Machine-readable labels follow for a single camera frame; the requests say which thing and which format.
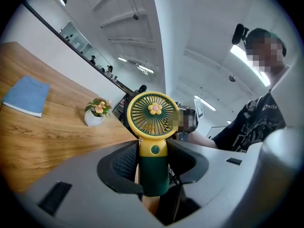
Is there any person's head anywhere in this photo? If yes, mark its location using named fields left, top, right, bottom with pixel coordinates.
left=245, top=27, right=287, bottom=90

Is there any wooden table with white legs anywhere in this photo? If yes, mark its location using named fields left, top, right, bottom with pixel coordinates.
left=0, top=41, right=139, bottom=195

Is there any grey shoulder strap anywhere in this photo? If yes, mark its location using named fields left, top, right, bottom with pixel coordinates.
left=244, top=96, right=265, bottom=120

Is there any black head-mounted camera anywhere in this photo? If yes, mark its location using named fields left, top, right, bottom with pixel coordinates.
left=231, top=23, right=250, bottom=46

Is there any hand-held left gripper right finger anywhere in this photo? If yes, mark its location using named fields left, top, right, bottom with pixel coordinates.
left=166, top=138, right=264, bottom=223

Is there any long ceiling strip light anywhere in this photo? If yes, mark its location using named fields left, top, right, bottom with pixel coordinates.
left=138, top=65, right=155, bottom=74
left=194, top=95, right=217, bottom=112
left=230, top=44, right=271, bottom=87

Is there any small potted plant white pot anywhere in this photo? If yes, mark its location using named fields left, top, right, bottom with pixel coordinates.
left=84, top=97, right=113, bottom=128

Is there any blue notebook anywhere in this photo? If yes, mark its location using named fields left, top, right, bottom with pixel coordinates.
left=0, top=75, right=51, bottom=118

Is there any person's right forearm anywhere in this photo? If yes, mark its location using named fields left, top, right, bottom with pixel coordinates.
left=187, top=130, right=219, bottom=150

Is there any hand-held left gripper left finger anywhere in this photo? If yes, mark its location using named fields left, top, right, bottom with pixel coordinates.
left=16, top=140, right=165, bottom=228

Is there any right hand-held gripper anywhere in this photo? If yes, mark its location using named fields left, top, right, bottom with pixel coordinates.
left=176, top=98, right=205, bottom=134

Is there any white partition panel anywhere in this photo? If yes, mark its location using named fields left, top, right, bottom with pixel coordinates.
left=0, top=3, right=127, bottom=105

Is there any person's black printed t-shirt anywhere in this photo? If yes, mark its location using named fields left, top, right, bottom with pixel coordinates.
left=211, top=92, right=287, bottom=153

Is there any small yellow handheld fan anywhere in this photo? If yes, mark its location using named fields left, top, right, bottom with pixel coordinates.
left=126, top=91, right=181, bottom=198

